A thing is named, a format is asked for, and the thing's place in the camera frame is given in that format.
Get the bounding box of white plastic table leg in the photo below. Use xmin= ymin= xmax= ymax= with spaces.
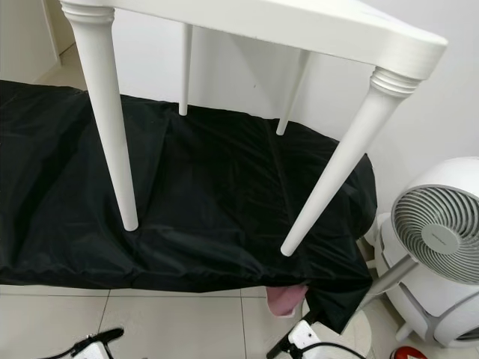
xmin=59 ymin=1 xmax=140 ymax=232
xmin=275 ymin=49 xmax=310 ymax=138
xmin=179 ymin=23 xmax=194 ymax=117
xmin=280 ymin=67 xmax=421 ymax=258

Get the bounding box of black tablecloth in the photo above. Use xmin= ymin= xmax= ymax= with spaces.
xmin=0 ymin=78 xmax=378 ymax=335

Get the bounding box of pink stool seat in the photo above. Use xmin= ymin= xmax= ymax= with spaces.
xmin=265 ymin=283 xmax=308 ymax=317

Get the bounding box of black metal strut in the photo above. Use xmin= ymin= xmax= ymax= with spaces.
xmin=265 ymin=317 xmax=317 ymax=359

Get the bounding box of white round floor base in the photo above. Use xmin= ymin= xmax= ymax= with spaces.
xmin=335 ymin=309 xmax=373 ymax=358

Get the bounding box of white standing fan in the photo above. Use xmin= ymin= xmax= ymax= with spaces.
xmin=365 ymin=156 xmax=479 ymax=349

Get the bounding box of red round floor object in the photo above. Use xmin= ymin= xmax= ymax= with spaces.
xmin=388 ymin=346 xmax=428 ymax=359

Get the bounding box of white door frame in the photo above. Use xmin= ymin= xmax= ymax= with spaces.
xmin=40 ymin=0 xmax=82 ymax=67

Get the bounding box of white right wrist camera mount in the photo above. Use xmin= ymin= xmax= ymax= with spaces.
xmin=287 ymin=319 xmax=323 ymax=350

